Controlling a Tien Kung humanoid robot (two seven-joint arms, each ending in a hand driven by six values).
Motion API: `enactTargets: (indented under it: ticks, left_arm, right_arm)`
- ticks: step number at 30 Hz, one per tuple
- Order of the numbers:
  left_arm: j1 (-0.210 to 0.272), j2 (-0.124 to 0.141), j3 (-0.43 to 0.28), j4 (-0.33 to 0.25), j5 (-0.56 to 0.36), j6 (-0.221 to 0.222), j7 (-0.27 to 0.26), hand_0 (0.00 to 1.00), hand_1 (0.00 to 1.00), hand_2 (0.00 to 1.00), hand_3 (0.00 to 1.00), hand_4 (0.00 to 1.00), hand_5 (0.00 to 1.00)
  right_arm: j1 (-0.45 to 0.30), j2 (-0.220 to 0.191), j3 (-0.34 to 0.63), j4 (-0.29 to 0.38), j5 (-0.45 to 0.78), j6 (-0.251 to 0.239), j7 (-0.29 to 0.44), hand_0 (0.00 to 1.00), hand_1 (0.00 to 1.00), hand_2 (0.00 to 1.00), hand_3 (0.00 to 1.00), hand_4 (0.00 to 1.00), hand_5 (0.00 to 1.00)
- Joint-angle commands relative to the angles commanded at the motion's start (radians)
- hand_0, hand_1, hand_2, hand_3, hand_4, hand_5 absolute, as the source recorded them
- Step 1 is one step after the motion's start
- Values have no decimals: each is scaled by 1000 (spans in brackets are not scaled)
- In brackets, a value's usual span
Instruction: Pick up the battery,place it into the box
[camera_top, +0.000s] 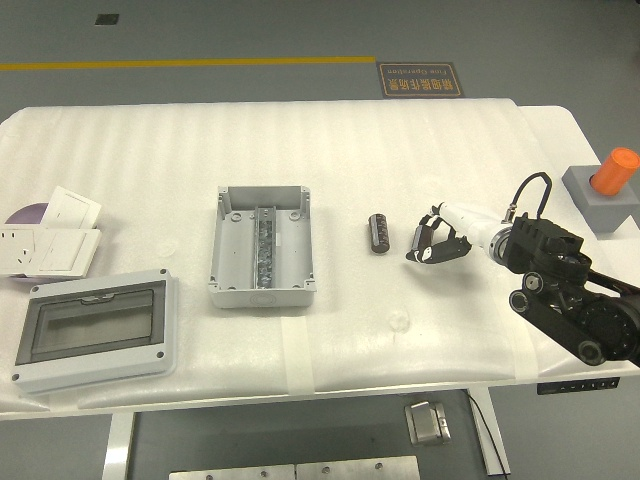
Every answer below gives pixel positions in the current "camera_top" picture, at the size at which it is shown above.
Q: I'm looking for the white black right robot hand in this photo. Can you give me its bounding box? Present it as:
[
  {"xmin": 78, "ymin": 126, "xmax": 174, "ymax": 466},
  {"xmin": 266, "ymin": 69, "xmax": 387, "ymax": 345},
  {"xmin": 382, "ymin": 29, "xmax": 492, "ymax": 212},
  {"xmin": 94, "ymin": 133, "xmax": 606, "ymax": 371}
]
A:
[{"xmin": 405, "ymin": 201, "xmax": 496, "ymax": 265}]

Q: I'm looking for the grey open junction box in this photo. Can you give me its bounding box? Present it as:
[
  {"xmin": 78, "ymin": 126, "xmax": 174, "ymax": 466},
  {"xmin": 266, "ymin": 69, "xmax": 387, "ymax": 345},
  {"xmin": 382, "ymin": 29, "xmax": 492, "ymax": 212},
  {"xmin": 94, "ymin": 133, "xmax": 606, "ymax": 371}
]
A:
[{"xmin": 208, "ymin": 185, "xmax": 318, "ymax": 310}]

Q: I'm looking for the grey box with clear cover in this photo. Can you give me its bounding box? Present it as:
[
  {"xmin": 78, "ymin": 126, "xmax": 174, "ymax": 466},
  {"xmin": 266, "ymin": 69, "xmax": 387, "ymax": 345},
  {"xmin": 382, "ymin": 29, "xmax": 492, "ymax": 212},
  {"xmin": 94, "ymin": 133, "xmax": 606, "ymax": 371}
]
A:
[{"xmin": 10, "ymin": 268, "xmax": 179, "ymax": 395}]

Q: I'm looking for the white foam mat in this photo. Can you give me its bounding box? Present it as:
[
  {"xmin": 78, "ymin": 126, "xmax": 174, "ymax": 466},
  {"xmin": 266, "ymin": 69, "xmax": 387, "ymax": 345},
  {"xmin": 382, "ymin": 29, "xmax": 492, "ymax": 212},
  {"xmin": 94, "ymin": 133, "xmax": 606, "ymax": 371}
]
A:
[{"xmin": 0, "ymin": 98, "xmax": 544, "ymax": 414}]

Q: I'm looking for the grey block holder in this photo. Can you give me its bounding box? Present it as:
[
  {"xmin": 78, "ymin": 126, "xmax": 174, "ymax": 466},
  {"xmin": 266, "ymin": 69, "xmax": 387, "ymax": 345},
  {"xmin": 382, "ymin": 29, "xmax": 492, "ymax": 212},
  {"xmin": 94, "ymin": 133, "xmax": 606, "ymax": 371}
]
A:
[{"xmin": 561, "ymin": 164, "xmax": 640, "ymax": 235}]

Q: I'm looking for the black floor sign orange text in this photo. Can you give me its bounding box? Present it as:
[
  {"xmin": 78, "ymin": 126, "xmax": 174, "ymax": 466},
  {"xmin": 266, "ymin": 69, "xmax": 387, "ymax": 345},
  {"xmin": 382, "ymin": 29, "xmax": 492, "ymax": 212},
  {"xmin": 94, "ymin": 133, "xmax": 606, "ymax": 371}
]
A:
[{"xmin": 377, "ymin": 62, "xmax": 466, "ymax": 99}]

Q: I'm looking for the orange cylinder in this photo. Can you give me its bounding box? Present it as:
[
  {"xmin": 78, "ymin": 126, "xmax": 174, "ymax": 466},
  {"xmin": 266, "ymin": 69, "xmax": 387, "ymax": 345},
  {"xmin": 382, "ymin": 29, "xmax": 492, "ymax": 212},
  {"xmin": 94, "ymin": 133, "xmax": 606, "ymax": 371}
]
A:
[{"xmin": 592, "ymin": 146, "xmax": 640, "ymax": 197}]

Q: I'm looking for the black table control panel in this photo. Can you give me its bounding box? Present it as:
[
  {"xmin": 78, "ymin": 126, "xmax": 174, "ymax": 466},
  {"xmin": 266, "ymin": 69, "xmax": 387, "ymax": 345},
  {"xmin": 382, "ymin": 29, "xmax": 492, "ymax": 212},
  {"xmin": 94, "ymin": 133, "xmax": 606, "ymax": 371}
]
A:
[{"xmin": 537, "ymin": 377, "xmax": 621, "ymax": 396}]

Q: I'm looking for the metal floor pedal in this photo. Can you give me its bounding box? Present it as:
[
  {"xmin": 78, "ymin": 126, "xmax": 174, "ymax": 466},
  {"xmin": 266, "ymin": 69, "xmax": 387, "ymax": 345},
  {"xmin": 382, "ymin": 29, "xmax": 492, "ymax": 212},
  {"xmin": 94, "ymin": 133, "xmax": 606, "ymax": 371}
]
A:
[{"xmin": 403, "ymin": 400, "xmax": 453, "ymax": 447}]

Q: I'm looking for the white table leg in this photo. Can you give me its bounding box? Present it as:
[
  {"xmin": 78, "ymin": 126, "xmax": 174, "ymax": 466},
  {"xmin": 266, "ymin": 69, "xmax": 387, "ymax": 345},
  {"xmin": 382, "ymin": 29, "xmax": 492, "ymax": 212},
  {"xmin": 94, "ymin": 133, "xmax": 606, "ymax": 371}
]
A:
[
  {"xmin": 467, "ymin": 388, "xmax": 512, "ymax": 476},
  {"xmin": 102, "ymin": 412, "xmax": 136, "ymax": 480}
]

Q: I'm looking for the metal floor plate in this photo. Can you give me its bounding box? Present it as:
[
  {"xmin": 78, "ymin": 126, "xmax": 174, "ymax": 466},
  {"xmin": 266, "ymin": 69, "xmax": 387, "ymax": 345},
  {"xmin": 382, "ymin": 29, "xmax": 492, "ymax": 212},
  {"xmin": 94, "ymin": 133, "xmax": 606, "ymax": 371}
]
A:
[
  {"xmin": 295, "ymin": 455, "xmax": 421, "ymax": 480},
  {"xmin": 168, "ymin": 463, "xmax": 296, "ymax": 480}
]

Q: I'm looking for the purple disc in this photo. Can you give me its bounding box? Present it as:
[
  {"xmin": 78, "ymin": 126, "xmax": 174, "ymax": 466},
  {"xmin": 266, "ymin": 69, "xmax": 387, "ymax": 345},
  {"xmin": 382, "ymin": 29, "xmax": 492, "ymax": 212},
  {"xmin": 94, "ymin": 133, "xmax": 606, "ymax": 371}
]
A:
[{"xmin": 3, "ymin": 202, "xmax": 51, "ymax": 285}]

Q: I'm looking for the white socket panel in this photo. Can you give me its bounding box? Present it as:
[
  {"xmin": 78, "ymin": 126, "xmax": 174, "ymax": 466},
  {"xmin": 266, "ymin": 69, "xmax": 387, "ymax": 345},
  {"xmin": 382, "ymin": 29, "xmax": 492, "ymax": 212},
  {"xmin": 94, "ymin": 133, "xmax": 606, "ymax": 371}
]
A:
[{"xmin": 0, "ymin": 224, "xmax": 46, "ymax": 276}]

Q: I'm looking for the metal mounting rail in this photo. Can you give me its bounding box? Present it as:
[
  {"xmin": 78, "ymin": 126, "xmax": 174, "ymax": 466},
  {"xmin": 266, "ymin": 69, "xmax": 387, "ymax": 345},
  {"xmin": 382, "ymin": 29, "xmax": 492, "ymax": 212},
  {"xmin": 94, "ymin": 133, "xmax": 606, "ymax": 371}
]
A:
[{"xmin": 253, "ymin": 204, "xmax": 278, "ymax": 290}]

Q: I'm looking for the thin black cable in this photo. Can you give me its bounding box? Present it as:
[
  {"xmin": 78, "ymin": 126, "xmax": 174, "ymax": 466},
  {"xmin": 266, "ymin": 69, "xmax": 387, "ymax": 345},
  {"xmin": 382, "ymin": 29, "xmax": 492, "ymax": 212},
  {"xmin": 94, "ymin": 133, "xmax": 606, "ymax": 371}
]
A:
[{"xmin": 467, "ymin": 392, "xmax": 507, "ymax": 476}]

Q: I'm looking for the white switch panel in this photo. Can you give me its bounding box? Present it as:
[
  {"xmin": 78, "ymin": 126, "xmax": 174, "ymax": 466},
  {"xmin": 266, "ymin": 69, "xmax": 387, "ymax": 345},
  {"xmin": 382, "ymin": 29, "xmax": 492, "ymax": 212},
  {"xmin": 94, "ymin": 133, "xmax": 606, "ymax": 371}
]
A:
[
  {"xmin": 29, "ymin": 227, "xmax": 103, "ymax": 279},
  {"xmin": 39, "ymin": 186, "xmax": 104, "ymax": 230}
]

